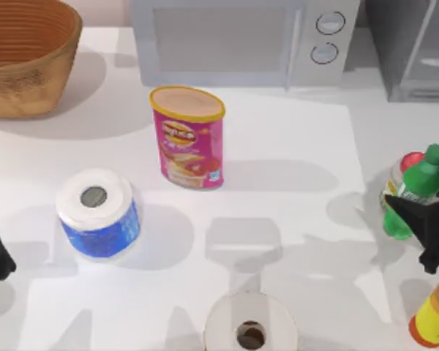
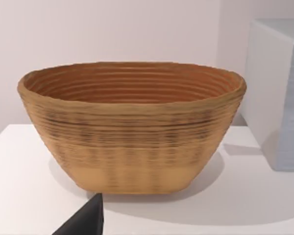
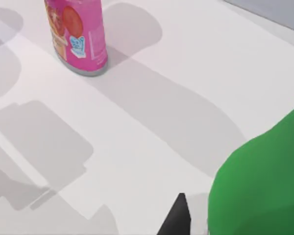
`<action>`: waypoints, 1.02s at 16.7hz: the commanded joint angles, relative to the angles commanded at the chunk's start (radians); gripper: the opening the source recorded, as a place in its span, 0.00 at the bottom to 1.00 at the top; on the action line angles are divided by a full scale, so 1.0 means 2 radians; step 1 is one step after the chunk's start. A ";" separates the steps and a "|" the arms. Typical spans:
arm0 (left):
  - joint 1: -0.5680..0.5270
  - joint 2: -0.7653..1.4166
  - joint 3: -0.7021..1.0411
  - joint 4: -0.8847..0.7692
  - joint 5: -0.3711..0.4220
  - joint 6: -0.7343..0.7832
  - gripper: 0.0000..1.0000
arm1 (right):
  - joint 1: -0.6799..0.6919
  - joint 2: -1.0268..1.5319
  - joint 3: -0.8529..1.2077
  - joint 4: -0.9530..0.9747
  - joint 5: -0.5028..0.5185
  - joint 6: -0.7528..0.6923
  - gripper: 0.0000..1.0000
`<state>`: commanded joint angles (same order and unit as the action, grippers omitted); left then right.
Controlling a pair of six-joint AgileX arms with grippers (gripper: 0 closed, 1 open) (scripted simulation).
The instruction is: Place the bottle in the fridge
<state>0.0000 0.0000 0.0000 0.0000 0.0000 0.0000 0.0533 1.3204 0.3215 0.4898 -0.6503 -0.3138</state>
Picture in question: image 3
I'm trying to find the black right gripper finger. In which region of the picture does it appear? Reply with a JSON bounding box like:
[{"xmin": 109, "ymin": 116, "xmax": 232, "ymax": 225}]
[{"xmin": 156, "ymin": 192, "xmax": 193, "ymax": 235}]

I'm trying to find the green bottle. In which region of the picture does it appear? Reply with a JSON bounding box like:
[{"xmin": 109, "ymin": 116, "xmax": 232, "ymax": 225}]
[{"xmin": 207, "ymin": 99, "xmax": 294, "ymax": 235}]

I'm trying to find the pink can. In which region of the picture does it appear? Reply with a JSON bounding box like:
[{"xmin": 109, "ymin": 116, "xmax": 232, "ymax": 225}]
[{"xmin": 44, "ymin": 0, "xmax": 109, "ymax": 77}]

